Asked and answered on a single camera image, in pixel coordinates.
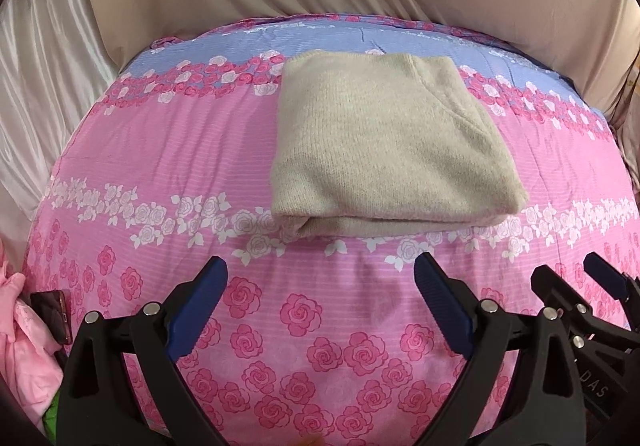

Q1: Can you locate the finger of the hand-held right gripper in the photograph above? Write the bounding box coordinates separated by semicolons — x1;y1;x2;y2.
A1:
530;264;608;334
583;251;640;309

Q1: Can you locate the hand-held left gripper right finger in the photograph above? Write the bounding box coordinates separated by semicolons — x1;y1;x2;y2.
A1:
413;250;590;446

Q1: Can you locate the cream knit sweater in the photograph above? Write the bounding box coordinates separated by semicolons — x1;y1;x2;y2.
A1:
270;52;530;239

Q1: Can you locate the green object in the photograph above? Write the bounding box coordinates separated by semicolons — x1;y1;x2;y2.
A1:
42;398;65;444

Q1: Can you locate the white satin curtain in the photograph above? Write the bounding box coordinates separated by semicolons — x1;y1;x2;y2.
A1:
0;0;123;257

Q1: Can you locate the pink garment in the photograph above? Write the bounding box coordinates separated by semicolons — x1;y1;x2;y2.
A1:
0;243;67;433

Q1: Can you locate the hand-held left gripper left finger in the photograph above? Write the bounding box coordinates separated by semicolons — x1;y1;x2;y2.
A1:
56;255;232;446

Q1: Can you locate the pink floral blanket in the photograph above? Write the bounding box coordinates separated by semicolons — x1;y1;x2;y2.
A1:
20;12;640;446

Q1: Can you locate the dark phone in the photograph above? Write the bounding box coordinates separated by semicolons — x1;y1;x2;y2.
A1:
30;289;74;346

